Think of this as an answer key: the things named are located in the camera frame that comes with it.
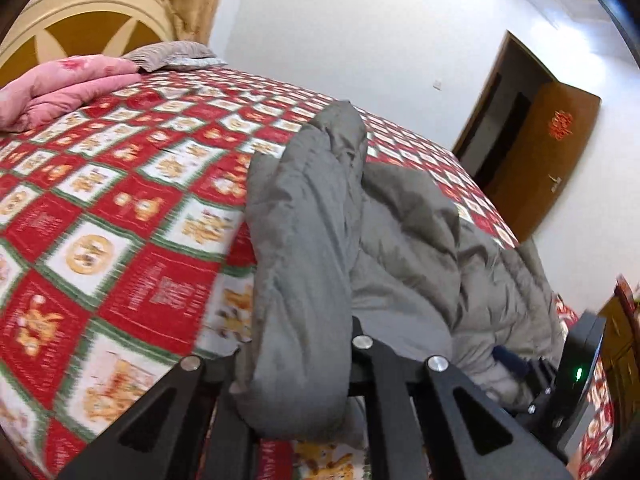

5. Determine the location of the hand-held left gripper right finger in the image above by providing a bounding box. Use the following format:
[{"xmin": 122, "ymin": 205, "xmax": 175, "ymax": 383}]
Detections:
[{"xmin": 347, "ymin": 315, "xmax": 573, "ymax": 480}]

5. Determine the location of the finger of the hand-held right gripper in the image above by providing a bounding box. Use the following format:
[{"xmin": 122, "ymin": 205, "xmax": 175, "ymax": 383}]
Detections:
[{"xmin": 492, "ymin": 346, "xmax": 558, "ymax": 413}]

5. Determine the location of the red door decoration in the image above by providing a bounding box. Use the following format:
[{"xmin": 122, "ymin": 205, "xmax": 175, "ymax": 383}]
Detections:
[{"xmin": 547, "ymin": 109, "xmax": 577, "ymax": 142}]

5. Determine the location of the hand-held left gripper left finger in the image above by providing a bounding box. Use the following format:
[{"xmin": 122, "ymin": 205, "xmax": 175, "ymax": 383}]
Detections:
[{"xmin": 57, "ymin": 352, "xmax": 261, "ymax": 480}]

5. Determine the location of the grey padded jacket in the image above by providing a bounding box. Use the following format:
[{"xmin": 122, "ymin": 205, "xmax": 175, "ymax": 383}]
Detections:
[{"xmin": 230, "ymin": 100, "xmax": 571, "ymax": 448}]

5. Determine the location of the brown wooden cabinet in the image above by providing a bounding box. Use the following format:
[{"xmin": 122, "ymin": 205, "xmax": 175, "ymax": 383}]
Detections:
[{"xmin": 597, "ymin": 275, "xmax": 640, "ymax": 441}]

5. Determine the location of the grey striped pillow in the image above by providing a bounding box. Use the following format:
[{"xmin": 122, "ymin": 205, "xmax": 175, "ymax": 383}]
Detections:
[{"xmin": 121, "ymin": 41, "xmax": 228, "ymax": 73}]

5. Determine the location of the red patterned bedspread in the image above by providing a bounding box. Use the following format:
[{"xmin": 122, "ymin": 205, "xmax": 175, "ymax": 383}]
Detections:
[{"xmin": 0, "ymin": 67, "xmax": 618, "ymax": 480}]

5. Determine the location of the pink folded quilt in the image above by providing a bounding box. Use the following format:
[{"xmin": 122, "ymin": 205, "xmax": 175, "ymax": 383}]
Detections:
[{"xmin": 0, "ymin": 55, "xmax": 142, "ymax": 133}]

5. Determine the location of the cream wooden headboard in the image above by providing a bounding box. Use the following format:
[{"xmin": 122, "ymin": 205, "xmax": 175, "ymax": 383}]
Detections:
[{"xmin": 0, "ymin": 0, "xmax": 176, "ymax": 88}]

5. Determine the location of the brown wooden door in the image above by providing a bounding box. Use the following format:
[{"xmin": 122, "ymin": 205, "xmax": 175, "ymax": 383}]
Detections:
[{"xmin": 482, "ymin": 81, "xmax": 601, "ymax": 245}]

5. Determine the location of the dark wooden door frame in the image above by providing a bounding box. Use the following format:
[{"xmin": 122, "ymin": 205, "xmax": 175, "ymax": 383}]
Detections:
[{"xmin": 451, "ymin": 30, "xmax": 556, "ymax": 186}]

